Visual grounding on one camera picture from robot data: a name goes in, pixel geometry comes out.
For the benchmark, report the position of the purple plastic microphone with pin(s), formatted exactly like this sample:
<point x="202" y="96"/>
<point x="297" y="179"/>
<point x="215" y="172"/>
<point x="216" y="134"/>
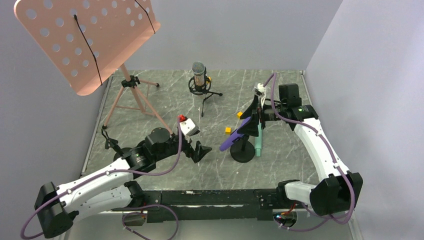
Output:
<point x="234" y="136"/>

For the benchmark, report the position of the black round-base microphone stand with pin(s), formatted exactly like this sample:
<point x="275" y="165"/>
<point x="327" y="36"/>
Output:
<point x="242" y="151"/>

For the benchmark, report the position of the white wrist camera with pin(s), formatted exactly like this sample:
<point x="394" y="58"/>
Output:
<point x="188" y="126"/>
<point x="260" y="92"/>

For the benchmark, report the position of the glitter microphone with mesh head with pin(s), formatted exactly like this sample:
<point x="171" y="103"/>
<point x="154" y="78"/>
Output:
<point x="198" y="82"/>

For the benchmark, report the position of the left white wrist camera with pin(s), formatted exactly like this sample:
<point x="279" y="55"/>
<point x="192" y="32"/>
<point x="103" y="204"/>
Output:
<point x="188" y="126"/>

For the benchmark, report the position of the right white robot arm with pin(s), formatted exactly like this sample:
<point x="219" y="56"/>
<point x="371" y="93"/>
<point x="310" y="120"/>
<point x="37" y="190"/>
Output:
<point x="338" y="189"/>

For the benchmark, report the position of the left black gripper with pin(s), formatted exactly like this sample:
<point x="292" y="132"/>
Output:
<point x="190" y="149"/>

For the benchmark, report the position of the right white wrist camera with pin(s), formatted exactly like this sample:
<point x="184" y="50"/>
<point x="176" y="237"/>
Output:
<point x="260" y="92"/>

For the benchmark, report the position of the teal plastic microphone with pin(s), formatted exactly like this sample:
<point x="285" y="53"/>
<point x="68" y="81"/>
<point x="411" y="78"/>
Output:
<point x="258" y="142"/>

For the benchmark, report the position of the black shock mount tripod stand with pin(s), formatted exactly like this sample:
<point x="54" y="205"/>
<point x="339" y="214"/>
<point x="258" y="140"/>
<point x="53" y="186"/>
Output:
<point x="207" y="92"/>

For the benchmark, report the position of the black base frame bar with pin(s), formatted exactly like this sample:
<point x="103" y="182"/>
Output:
<point x="194" y="205"/>

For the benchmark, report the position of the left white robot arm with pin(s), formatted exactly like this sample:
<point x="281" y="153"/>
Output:
<point x="59" y="207"/>

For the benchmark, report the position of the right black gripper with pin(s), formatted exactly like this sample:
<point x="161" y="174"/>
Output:
<point x="259" y="117"/>

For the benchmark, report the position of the pink perforated music stand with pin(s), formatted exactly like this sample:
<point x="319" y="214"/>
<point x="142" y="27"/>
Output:
<point x="88" y="40"/>

